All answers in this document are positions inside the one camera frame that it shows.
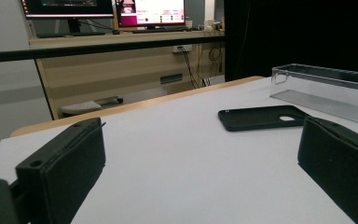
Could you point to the monitor with dark screen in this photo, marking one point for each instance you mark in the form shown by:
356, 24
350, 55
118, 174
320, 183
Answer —
68, 7

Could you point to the black horizontal frame bar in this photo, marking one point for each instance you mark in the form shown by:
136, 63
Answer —
105, 47

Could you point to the wooden desk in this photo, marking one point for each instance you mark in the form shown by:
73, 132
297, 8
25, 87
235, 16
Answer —
121, 71

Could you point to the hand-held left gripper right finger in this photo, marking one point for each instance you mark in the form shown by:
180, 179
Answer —
338, 161

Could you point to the grey chair base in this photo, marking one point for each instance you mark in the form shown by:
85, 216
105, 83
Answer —
80, 107

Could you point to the black keyboard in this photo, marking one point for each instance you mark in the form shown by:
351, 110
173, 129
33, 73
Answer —
160, 30
71, 34

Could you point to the black phone case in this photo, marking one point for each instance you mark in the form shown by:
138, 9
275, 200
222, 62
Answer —
254, 119

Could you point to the black curtain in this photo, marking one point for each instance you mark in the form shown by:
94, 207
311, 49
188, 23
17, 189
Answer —
292, 31

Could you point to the white table mat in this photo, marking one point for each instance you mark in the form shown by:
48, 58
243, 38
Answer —
183, 171

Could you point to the grey desk slot plate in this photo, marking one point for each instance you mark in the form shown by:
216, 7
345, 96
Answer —
171, 78

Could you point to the white power socket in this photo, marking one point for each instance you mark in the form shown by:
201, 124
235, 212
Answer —
181, 48

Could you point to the monitor with pink screen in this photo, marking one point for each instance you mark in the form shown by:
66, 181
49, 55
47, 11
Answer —
155, 12

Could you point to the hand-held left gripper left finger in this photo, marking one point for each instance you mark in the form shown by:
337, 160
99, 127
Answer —
62, 168

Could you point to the clear plastic container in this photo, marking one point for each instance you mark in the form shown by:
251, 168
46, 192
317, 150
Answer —
323, 93

